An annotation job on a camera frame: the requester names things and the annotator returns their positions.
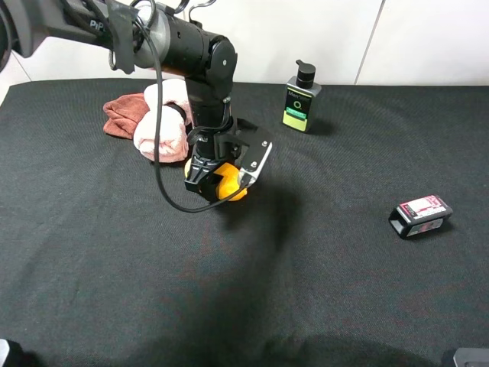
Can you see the black green pump bottle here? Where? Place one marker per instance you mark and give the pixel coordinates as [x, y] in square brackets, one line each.
[301, 92]

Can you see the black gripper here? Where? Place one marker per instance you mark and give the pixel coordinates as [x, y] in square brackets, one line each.
[212, 147]

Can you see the brown folded cloth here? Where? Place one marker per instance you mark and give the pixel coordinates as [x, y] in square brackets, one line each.
[124, 114]

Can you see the yellow mango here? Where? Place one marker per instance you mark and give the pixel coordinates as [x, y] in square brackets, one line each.
[229, 183]

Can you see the wrist camera with silver plate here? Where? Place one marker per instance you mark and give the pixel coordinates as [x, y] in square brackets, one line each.
[257, 142]

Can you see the black red small box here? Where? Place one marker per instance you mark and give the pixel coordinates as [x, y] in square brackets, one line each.
[418, 216]

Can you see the pink rolled towel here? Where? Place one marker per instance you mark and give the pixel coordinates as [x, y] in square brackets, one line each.
[175, 118]

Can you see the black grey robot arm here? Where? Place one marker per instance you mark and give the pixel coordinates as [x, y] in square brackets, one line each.
[143, 34]

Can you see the black tablecloth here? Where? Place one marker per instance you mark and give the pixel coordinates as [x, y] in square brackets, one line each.
[98, 270]

